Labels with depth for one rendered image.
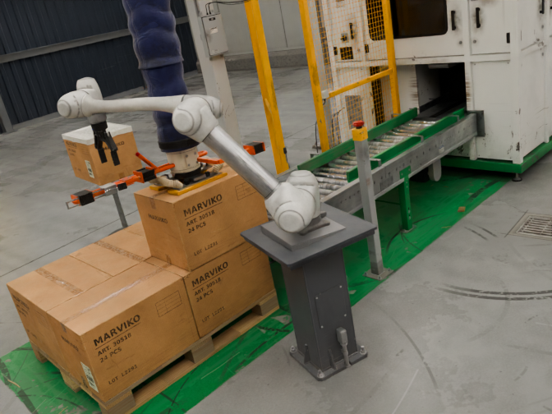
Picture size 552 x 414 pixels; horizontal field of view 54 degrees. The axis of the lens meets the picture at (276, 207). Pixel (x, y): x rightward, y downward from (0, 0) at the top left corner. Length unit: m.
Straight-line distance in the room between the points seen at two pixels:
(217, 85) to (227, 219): 1.62
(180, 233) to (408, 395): 1.37
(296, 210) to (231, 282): 1.00
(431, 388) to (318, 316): 0.62
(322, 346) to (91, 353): 1.12
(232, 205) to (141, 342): 0.86
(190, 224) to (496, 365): 1.67
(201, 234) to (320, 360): 0.90
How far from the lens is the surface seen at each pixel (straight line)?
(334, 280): 2.72
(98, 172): 4.73
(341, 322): 2.85
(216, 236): 3.02
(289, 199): 2.33
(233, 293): 3.21
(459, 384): 2.83
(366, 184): 3.41
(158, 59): 2.88
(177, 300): 2.98
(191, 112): 2.30
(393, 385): 2.82
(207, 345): 3.20
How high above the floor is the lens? 1.84
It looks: 21 degrees down
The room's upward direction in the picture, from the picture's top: 11 degrees counter-clockwise
